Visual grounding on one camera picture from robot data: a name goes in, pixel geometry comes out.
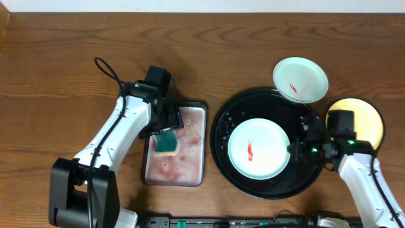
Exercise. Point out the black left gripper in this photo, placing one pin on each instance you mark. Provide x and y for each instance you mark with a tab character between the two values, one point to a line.
166	127

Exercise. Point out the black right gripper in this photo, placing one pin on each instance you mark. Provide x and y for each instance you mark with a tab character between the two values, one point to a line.
299	153

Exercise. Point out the green and orange sponge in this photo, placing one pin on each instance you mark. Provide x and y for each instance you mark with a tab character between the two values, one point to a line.
166	144

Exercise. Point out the mint plate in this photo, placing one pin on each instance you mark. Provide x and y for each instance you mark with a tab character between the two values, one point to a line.
257	149
300	80

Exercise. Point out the yellow plate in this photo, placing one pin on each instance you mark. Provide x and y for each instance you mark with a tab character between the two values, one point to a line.
368	122

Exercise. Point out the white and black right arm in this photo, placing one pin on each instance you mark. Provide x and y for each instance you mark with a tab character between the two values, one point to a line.
334	142

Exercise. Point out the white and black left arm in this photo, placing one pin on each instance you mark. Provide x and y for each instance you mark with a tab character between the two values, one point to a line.
83	190

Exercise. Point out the black rectangular soapy water tray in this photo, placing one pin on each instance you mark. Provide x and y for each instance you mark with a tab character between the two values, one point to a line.
185	166

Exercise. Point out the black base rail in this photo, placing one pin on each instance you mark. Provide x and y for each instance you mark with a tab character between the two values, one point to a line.
283	218

